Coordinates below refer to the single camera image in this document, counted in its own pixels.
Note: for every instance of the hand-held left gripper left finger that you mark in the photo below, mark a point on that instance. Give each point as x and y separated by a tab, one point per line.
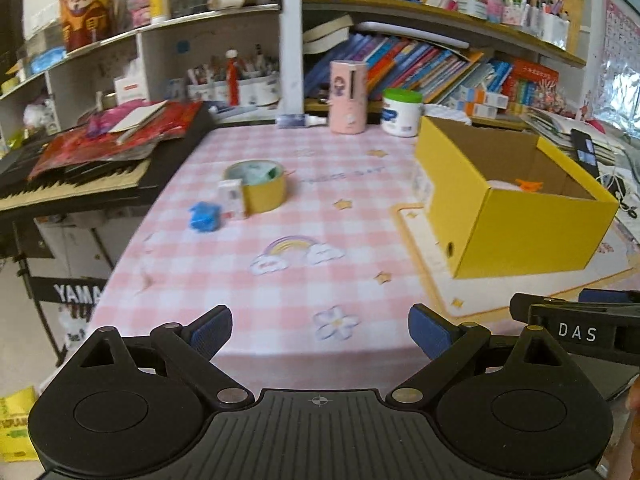
212	332

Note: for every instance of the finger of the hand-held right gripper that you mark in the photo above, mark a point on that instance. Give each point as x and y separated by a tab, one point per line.
605	295
550	320

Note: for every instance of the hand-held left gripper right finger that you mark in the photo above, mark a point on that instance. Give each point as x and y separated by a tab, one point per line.
430	332

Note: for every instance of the yellow cardboard box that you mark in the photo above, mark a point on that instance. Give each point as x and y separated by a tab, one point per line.
525	240

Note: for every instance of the blue toy car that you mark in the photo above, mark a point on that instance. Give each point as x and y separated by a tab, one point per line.
204	216

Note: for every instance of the pink chick plush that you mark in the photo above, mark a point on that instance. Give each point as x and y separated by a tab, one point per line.
530	185

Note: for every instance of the small white box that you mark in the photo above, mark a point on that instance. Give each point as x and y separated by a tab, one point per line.
231	200

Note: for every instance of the yellow tape roll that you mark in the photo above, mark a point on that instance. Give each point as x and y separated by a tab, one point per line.
265	197

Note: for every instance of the person's right forearm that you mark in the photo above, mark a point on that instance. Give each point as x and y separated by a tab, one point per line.
630	435

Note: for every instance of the pink checked tablecloth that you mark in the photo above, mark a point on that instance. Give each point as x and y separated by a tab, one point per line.
250	300

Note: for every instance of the orange-bordered desk mat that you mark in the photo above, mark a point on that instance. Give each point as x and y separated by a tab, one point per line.
480	300

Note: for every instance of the black smartphone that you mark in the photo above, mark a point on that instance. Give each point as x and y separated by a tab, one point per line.
584	155

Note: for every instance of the black keyboard stand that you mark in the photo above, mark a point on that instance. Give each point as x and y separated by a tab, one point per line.
75	292

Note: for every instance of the white floor cabinet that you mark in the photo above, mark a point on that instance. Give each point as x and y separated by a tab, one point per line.
75	245

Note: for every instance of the pile of papers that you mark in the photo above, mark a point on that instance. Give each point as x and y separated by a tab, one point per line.
555	127

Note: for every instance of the silver foil sheet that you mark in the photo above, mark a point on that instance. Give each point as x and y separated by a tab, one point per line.
620	95

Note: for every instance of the black electronic keyboard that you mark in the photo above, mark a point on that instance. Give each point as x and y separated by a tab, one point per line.
75	182

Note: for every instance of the yellow plastic bag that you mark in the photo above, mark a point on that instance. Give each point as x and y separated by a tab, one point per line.
17	425

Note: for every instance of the white jar green lid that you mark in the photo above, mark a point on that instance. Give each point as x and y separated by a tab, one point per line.
401	117

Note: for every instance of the red plastic bags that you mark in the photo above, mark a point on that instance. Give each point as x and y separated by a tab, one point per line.
90	147

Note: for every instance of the red boxed book set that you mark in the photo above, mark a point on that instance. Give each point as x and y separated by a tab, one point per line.
532	82

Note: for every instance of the small glue bottle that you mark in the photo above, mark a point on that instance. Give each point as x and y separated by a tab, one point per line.
292	121

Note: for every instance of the stack of small medicine boxes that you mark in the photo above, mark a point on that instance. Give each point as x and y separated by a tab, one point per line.
480	101

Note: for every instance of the beige card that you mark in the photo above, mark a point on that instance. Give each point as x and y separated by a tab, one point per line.
137	115

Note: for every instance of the pink humidifier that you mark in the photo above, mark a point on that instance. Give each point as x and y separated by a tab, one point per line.
347	105

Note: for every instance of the white pen organizer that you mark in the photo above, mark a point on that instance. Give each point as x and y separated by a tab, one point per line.
255	92

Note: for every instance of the red tassel pen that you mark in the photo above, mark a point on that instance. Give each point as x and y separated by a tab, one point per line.
232	80

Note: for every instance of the white box red label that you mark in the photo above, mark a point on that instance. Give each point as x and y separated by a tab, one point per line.
131	87

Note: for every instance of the row of leaning picture books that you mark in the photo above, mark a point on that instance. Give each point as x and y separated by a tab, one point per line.
410	67

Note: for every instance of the clear plastic bag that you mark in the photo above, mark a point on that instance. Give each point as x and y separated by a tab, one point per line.
37	115

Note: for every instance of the row of shelf pen cups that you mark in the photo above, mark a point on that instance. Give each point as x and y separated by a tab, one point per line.
540	20

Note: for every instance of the wooden bookshelf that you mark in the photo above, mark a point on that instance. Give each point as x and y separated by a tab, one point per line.
291	60

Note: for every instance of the white shelf unit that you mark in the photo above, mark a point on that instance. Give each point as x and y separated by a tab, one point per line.
165	50

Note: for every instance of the white rolled paper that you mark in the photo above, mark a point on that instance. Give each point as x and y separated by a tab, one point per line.
415	32

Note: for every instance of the stacked thick books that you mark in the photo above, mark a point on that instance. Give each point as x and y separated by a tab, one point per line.
327	35

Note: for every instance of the blue packet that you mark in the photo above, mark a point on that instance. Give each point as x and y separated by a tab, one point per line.
47	60

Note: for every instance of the pink packet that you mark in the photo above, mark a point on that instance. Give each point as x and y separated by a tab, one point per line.
140	12

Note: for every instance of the white bottle yellow label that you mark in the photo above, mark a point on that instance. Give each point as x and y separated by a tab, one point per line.
159	5

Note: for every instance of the fortune god figure box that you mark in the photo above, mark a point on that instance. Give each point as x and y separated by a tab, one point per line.
82	10

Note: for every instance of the wall chart poster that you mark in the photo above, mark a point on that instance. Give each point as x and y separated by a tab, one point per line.
622	25

